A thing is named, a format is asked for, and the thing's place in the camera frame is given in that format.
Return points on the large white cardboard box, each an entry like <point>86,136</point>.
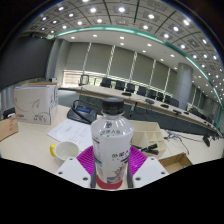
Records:
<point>33,103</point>

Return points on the row of black office chairs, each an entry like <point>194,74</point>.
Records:
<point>130,87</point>

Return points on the clear black-capped water bottle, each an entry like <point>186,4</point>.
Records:
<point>112,146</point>

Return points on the white paper sheet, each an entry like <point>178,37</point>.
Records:
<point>71,133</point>

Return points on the beige open divided box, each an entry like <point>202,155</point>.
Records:
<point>146,133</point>

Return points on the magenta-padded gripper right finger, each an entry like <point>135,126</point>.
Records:
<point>150,170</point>

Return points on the long curved conference desk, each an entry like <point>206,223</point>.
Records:
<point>150,106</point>

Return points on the flat brown cardboard envelope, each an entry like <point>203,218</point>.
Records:
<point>8,128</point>

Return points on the group of ceiling lights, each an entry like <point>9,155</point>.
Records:
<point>93,10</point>

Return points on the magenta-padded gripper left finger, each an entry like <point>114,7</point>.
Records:
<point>74,170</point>

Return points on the black flat desk device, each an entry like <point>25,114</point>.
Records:
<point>9,112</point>

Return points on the open red-sided cardboard box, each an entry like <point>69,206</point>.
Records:
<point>175,163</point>

